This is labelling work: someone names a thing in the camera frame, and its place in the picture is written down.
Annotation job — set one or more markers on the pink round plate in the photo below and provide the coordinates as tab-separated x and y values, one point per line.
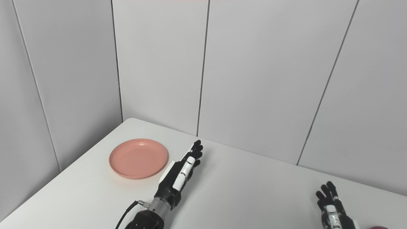
138	159

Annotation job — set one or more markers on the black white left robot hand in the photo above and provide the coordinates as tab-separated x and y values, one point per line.
170	190

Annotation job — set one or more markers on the purple red onion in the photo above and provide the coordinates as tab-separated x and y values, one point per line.
379	227

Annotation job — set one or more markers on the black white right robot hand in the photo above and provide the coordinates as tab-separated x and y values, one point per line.
341	219

